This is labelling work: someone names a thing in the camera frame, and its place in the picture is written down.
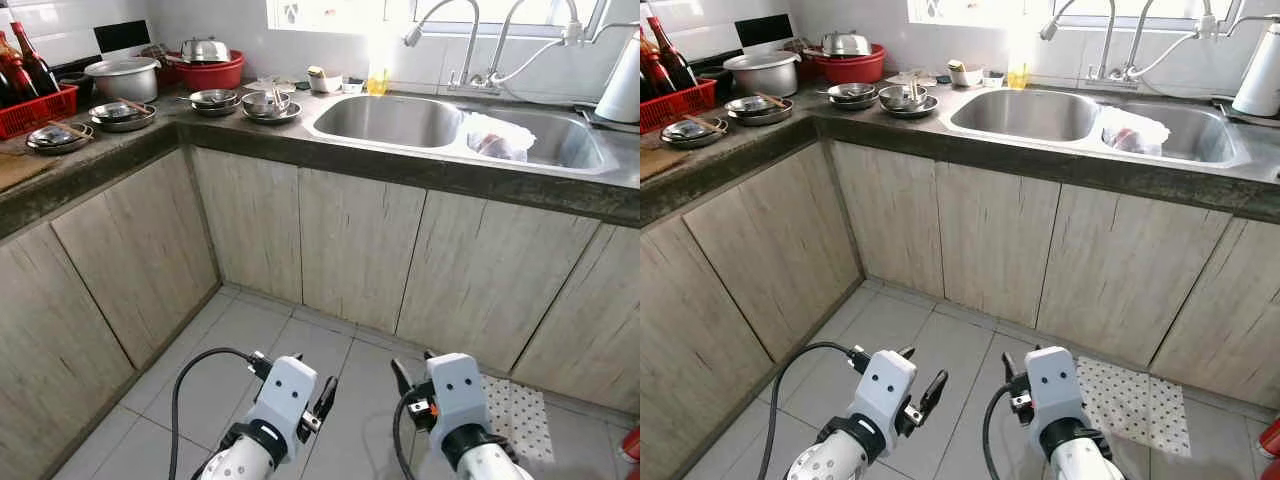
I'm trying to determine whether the shallow steel plate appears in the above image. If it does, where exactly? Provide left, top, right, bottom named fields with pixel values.
left=26, top=121, right=97, bottom=156
left=660, top=116, right=731, bottom=151

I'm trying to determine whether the white dotted floor mat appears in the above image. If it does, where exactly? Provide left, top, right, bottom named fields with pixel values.
left=1075, top=355, right=1193, bottom=459
left=478, top=374, right=557, bottom=464

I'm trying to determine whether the white plastic bag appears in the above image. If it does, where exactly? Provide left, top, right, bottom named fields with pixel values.
left=1097, top=105, right=1173, bottom=158
left=462, top=112, right=538, bottom=164

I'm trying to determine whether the double stainless steel sink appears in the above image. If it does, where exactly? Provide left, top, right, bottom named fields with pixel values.
left=940, top=85, right=1251, bottom=171
left=303, top=92, right=623, bottom=181

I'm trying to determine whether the deep steel bowl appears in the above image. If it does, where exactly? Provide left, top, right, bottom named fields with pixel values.
left=878, top=84, right=929, bottom=111
left=241, top=90, right=293, bottom=117

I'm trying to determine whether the flat cardboard sheet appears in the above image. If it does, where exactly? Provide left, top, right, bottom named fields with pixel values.
left=640, top=145, right=693, bottom=183
left=0, top=150, right=63, bottom=193

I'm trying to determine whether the chrome faucet with spray head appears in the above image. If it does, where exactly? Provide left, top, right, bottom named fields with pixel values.
left=403, top=0, right=483, bottom=93
left=1038, top=0, right=1119, bottom=86

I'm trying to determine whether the chrome gooseneck faucet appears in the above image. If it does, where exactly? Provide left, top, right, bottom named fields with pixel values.
left=1122, top=0, right=1223, bottom=83
left=487, top=0, right=586, bottom=91

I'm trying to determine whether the large aluminium pot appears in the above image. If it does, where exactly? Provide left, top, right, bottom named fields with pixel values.
left=722, top=50, right=801, bottom=99
left=84, top=56, right=162, bottom=104

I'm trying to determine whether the domed steel lid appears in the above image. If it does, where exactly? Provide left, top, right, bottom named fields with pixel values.
left=820, top=30, right=873, bottom=59
left=180, top=37, right=232, bottom=65

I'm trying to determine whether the white cylindrical container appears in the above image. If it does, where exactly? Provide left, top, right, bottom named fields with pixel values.
left=1231, top=22, right=1280, bottom=119
left=594, top=33, right=640, bottom=125

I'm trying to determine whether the black bowl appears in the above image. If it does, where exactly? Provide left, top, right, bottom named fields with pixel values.
left=697, top=63, right=736, bottom=101
left=55, top=70, right=96, bottom=106

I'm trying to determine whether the red plastic basket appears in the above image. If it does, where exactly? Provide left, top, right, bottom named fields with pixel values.
left=0, top=84, right=80, bottom=141
left=640, top=78, right=718, bottom=135

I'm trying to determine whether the grey framed window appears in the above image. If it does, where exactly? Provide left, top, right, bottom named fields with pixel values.
left=265, top=0, right=613, bottom=41
left=905, top=0, right=1251, bottom=33

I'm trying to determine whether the dark labelled sauce bottle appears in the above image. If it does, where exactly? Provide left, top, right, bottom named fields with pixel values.
left=0, top=28, right=29, bottom=106
left=640, top=35, right=676, bottom=98

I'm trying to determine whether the tall dark sauce bottle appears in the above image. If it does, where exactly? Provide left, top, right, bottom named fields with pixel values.
left=645, top=15, right=699, bottom=91
left=10, top=20, right=61, bottom=98

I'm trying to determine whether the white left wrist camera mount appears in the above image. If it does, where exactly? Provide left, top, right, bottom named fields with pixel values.
left=243, top=355, right=319, bottom=448
left=853, top=350, right=919, bottom=438

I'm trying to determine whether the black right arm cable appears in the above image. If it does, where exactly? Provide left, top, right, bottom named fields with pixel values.
left=983, top=385, right=1031, bottom=480
left=391, top=392, right=433, bottom=480

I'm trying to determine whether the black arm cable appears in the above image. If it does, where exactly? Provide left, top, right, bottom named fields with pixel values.
left=983, top=385, right=1031, bottom=480
left=757, top=342, right=873, bottom=480
left=391, top=392, right=433, bottom=480
left=168, top=346, right=273, bottom=480

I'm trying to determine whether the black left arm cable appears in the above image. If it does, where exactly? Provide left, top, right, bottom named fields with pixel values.
left=168, top=346, right=273, bottom=480
left=757, top=342, right=873, bottom=480

